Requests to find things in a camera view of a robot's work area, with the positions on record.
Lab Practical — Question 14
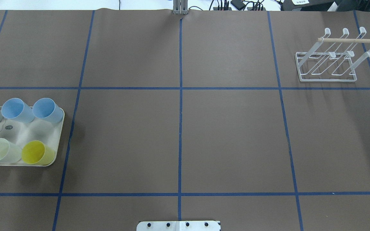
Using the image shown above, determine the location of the cream rabbit serving tray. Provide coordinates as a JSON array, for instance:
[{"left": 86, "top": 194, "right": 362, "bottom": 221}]
[{"left": 0, "top": 114, "right": 66, "bottom": 167}]

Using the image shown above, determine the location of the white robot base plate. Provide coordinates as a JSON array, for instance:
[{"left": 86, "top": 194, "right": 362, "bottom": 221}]
[{"left": 136, "top": 220, "right": 221, "bottom": 231}]

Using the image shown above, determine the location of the yellow plastic cup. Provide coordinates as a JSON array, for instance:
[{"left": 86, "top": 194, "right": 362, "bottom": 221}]
[{"left": 22, "top": 140, "right": 55, "bottom": 166}]

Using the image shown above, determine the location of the pale green plastic cup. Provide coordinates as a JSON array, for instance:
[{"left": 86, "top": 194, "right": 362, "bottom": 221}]
[{"left": 0, "top": 138, "right": 22, "bottom": 163}]

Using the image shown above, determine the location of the aluminium frame post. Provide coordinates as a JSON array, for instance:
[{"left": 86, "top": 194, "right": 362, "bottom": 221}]
[{"left": 173, "top": 0, "right": 189, "bottom": 15}]

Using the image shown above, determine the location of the light blue plastic cup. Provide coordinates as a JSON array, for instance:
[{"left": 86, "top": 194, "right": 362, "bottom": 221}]
[{"left": 1, "top": 98, "right": 35, "bottom": 123}]

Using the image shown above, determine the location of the white wire cup rack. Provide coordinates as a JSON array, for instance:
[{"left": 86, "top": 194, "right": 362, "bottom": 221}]
[{"left": 295, "top": 27, "right": 370, "bottom": 83}]

